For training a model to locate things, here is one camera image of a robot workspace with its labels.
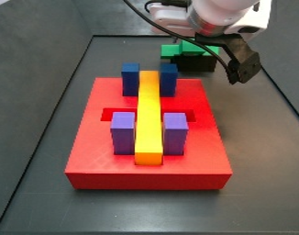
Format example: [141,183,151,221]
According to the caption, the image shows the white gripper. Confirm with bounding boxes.
[149,3,195,38]

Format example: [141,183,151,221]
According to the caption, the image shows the green bridge-shaped block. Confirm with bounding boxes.
[160,40,211,59]

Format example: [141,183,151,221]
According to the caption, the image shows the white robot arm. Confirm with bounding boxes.
[149,0,272,40]

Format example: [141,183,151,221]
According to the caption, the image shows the black fixture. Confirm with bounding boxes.
[171,54,216,73]

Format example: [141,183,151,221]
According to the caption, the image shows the red base board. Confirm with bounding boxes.
[65,78,232,190]

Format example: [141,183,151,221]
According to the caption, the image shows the blue block right rear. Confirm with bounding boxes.
[159,63,177,97]

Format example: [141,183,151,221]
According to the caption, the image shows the blue block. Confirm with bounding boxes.
[159,63,177,97]
[121,62,140,96]

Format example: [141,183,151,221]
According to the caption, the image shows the blue block left rear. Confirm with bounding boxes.
[121,62,140,96]

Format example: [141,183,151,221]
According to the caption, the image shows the purple block left front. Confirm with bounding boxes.
[111,112,135,155]

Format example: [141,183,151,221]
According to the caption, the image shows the purple block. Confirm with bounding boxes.
[111,112,135,155]
[163,113,188,155]

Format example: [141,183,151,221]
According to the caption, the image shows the purple block right front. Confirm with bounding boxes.
[163,113,188,155]

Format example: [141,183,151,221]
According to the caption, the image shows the yellow long bar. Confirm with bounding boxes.
[135,71,163,165]

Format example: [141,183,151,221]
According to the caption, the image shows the black cable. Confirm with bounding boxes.
[123,0,235,77]

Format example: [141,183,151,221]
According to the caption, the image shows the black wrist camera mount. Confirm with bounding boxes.
[195,34,261,84]

